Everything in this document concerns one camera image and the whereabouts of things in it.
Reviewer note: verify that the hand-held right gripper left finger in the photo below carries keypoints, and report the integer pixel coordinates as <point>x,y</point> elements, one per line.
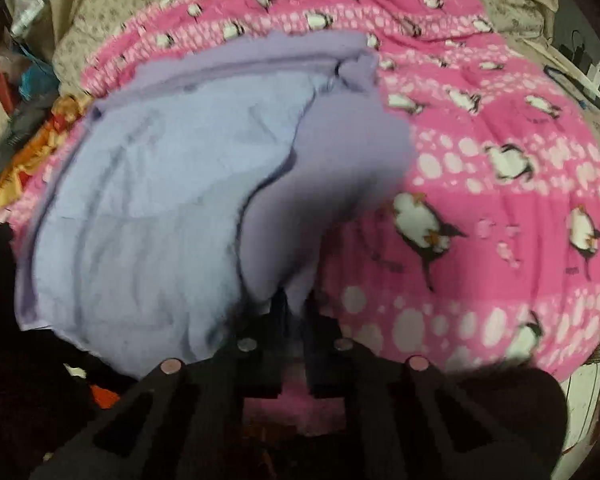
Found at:
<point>276,325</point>

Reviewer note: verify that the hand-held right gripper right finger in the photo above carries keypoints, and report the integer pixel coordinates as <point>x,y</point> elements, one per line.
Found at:
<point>317,330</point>

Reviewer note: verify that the lavender fleece garment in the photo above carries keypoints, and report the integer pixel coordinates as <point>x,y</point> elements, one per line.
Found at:
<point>155,210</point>

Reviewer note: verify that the yellow orange cartoon towel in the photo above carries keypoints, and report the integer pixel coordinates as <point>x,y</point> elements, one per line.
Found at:
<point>40,145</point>

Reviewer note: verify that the grey striped garment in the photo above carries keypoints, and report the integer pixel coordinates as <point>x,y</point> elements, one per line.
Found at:
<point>25,120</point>

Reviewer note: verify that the blue plastic bag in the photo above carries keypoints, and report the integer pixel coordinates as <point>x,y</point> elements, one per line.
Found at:
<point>35,80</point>

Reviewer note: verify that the white plastic bag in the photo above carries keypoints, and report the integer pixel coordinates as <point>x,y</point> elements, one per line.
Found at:
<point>27,15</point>

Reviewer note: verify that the pink penguin print blanket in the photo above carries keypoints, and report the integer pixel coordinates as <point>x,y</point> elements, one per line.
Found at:
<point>480,110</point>

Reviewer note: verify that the black phone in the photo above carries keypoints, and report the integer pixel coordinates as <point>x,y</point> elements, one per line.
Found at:
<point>562,74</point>

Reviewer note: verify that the white bed frame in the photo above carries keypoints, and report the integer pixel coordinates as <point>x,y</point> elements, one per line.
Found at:
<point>585,395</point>

